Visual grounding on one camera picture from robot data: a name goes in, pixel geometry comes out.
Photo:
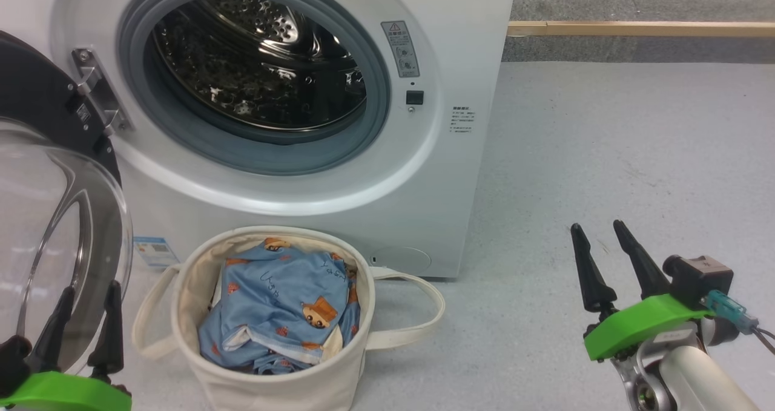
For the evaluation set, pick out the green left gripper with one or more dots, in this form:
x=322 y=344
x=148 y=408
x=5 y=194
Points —
x=60 y=393

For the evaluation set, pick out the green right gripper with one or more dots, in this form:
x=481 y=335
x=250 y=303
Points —
x=636 y=326

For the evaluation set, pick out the black round glass washer door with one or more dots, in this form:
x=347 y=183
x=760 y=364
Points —
x=42 y=229

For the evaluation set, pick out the blue bear print garment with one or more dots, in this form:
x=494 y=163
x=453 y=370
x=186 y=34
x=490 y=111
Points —
x=278 y=296

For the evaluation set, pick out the white front-load washing machine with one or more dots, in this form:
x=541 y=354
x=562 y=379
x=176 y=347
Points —
x=424 y=175

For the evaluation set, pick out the metal door hinge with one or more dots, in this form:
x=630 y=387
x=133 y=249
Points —
x=100 y=96

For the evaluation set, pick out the black door latch socket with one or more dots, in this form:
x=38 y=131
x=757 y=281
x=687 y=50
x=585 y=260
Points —
x=415 y=97

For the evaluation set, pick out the grey rubber door gasket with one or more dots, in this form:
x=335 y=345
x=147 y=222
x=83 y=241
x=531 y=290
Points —
x=375 y=114

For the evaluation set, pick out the stainless steel washing machine drum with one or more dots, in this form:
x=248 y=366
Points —
x=254 y=66

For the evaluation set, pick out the blue energy label sticker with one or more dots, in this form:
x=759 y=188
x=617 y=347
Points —
x=156 y=252

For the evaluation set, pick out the cream canvas laundry basket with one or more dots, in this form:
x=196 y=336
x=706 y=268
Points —
x=272 y=393

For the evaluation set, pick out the small printed text label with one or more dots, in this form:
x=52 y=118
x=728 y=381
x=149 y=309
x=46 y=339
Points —
x=462 y=122

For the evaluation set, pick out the round drain filter cover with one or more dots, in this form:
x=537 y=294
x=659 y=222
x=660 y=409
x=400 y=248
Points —
x=401 y=259

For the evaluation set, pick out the grey warning sticker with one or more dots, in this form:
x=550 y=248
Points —
x=401 y=48

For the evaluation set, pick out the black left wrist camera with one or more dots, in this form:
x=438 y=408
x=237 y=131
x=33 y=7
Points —
x=12 y=362

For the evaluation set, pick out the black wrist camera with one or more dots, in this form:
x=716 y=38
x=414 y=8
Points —
x=12 y=362
x=699 y=278

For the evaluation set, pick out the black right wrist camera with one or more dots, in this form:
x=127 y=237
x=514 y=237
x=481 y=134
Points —
x=699 y=278

